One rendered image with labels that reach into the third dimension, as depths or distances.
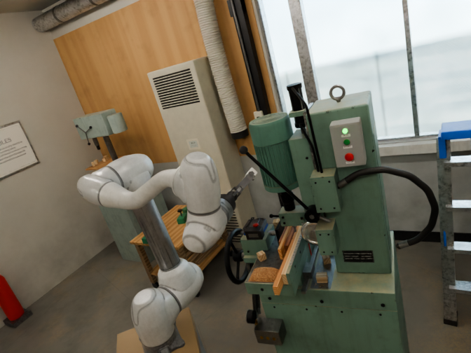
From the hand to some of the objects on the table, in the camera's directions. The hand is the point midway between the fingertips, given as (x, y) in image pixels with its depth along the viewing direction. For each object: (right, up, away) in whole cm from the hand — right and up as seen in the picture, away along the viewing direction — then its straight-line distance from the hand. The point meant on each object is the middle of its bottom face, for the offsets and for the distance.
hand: (242, 182), depth 135 cm
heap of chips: (+10, -40, +14) cm, 43 cm away
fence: (+30, -28, +29) cm, 50 cm away
